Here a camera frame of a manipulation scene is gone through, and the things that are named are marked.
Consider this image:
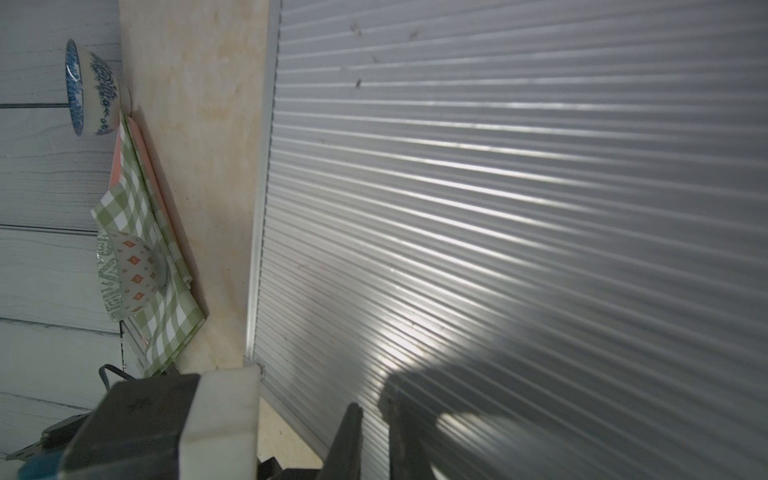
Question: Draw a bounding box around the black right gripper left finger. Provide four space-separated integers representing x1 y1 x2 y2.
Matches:
316 402 363 480

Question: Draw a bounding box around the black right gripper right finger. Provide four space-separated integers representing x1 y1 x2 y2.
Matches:
387 400 435 480

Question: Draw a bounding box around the small silver poker case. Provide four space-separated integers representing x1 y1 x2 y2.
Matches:
246 1 767 479

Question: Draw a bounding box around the green checkered cloth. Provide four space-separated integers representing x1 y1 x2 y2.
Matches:
91 114 205 377

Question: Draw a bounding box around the blue white ceramic bowl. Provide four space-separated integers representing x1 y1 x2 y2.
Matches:
65 39 123 137

